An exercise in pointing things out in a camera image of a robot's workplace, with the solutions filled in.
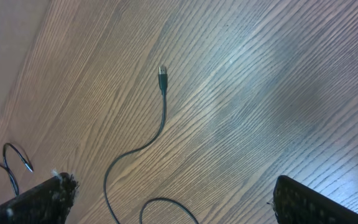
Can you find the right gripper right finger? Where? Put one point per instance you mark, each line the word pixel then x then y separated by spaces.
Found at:
pixel 295 203

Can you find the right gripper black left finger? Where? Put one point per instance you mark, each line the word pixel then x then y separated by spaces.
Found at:
pixel 48 202

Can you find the cardboard box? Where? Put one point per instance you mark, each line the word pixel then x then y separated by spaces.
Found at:
pixel 19 22

